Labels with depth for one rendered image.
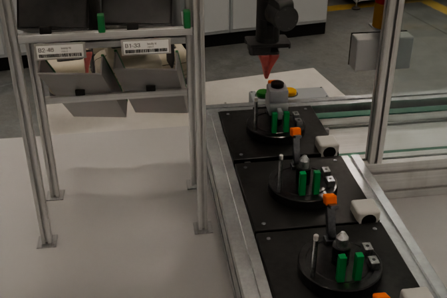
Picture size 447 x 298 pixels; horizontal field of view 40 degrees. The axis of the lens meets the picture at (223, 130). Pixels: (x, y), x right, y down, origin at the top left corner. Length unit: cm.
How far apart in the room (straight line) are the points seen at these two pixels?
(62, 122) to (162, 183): 44
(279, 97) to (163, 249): 43
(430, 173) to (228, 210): 50
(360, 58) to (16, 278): 81
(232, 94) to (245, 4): 277
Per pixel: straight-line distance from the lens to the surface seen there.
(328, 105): 164
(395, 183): 145
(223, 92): 192
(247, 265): 109
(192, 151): 141
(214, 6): 458
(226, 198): 125
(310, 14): 489
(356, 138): 158
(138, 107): 149
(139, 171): 154
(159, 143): 165
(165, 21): 115
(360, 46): 129
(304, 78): 204
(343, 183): 130
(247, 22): 470
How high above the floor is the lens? 167
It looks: 29 degrees down
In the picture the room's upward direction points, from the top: straight up
